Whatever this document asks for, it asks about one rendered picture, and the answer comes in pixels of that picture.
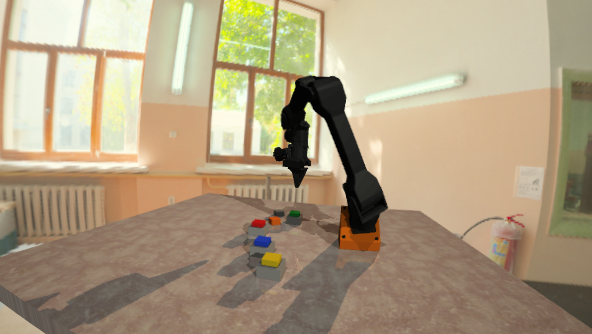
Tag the yellow button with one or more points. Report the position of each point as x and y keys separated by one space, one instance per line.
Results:
x=272 y=267

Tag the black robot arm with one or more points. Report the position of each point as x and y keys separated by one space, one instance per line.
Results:
x=365 y=197

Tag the red button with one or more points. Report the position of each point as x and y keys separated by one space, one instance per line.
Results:
x=258 y=228

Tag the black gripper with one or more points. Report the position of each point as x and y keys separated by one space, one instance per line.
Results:
x=297 y=161

